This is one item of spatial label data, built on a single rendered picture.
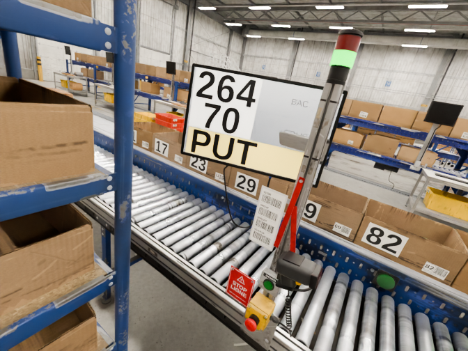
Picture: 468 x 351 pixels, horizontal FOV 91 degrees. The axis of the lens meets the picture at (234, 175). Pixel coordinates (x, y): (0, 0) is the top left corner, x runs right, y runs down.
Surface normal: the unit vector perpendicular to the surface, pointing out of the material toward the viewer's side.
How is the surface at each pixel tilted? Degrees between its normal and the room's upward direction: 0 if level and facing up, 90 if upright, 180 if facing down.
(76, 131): 90
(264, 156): 86
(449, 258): 90
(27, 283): 91
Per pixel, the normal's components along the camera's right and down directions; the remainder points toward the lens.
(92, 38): 0.81, 0.33
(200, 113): -0.22, 0.24
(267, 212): -0.55, 0.20
